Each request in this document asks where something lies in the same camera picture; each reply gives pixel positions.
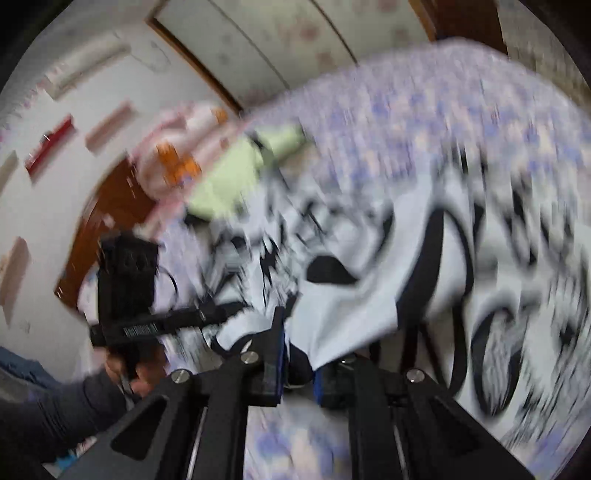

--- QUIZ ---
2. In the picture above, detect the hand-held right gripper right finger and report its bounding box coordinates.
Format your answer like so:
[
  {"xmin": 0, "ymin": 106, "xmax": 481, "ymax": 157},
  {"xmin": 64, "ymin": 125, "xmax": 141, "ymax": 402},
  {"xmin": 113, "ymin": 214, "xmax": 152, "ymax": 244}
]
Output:
[{"xmin": 313, "ymin": 353, "xmax": 536, "ymax": 480}]

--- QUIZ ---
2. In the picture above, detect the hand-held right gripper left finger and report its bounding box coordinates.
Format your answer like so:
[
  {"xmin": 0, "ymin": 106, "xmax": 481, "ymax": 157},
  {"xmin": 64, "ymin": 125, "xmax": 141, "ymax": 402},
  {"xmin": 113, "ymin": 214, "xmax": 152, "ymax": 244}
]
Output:
[{"xmin": 60, "ymin": 305, "xmax": 296, "ymax": 480}]

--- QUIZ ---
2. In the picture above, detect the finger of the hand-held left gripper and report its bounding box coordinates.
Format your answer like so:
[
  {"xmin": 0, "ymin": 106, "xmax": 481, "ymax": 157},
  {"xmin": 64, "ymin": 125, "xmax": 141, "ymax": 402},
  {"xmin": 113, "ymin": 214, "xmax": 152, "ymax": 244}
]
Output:
[{"xmin": 201, "ymin": 301, "xmax": 252, "ymax": 326}]

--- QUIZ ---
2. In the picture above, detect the black and white printed jacket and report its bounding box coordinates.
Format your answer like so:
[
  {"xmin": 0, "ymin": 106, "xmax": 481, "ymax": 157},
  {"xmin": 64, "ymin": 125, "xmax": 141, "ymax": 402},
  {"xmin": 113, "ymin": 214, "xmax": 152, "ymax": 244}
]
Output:
[{"xmin": 185, "ymin": 157, "xmax": 591, "ymax": 444}]

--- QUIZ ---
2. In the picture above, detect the person's left forearm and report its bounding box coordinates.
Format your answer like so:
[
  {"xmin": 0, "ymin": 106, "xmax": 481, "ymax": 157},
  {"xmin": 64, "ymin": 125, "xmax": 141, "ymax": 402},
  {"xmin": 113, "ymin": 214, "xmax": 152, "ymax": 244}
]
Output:
[{"xmin": 0, "ymin": 364, "xmax": 132, "ymax": 464}]

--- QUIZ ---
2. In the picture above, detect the person's left hand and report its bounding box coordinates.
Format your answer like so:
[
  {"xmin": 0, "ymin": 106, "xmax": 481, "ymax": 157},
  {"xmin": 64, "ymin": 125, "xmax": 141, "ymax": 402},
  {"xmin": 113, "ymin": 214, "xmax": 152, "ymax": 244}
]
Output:
[{"xmin": 105, "ymin": 344, "xmax": 169, "ymax": 398}]

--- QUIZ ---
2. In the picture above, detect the wooden headboard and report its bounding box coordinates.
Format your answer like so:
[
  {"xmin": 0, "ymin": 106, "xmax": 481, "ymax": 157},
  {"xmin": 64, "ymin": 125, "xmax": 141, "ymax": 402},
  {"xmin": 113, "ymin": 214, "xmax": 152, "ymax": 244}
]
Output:
[{"xmin": 54, "ymin": 157, "xmax": 158, "ymax": 310}]

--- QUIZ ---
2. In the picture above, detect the green folded garment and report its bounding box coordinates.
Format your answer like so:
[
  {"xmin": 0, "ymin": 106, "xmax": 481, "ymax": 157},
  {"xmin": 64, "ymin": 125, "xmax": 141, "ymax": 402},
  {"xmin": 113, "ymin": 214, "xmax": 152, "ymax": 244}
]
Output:
[{"xmin": 187, "ymin": 122, "xmax": 308, "ymax": 217}]

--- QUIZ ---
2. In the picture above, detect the pink bear print quilt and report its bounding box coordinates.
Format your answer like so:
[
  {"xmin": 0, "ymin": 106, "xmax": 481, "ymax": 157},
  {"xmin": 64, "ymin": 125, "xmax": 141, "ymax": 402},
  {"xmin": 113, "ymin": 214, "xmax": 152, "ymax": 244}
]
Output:
[{"xmin": 129, "ymin": 102, "xmax": 229, "ymax": 232}]

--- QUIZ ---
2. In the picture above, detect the purple cat print blanket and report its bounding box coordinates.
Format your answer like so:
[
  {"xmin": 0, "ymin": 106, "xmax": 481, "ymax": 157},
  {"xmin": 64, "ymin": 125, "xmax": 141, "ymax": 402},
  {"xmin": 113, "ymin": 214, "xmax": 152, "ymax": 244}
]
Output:
[{"xmin": 152, "ymin": 39, "xmax": 591, "ymax": 480}]

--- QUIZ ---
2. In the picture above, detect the brown wooden door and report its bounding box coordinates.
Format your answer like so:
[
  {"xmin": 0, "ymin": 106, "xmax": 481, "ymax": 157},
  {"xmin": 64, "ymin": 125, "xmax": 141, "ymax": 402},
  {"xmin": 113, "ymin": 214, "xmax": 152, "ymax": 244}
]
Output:
[{"xmin": 411, "ymin": 0, "xmax": 509, "ymax": 56}]

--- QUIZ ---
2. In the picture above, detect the lace covered furniture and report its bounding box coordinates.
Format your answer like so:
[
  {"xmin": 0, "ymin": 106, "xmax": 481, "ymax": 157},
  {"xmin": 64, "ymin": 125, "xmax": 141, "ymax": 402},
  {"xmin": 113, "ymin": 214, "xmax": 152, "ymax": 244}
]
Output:
[{"xmin": 496, "ymin": 0, "xmax": 591, "ymax": 107}]

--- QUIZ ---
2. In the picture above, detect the red wall strip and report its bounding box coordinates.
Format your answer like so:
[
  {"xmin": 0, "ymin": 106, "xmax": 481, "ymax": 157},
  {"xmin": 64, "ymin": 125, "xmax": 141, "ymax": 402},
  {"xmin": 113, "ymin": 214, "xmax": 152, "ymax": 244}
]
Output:
[{"xmin": 25, "ymin": 115, "xmax": 77, "ymax": 176}]

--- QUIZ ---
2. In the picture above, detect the pink wall strip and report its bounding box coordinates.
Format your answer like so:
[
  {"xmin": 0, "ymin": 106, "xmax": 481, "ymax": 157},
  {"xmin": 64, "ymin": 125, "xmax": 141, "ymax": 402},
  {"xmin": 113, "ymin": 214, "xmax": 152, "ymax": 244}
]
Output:
[
  {"xmin": 85, "ymin": 102, "xmax": 134, "ymax": 151},
  {"xmin": 46, "ymin": 39, "xmax": 131, "ymax": 100}
]

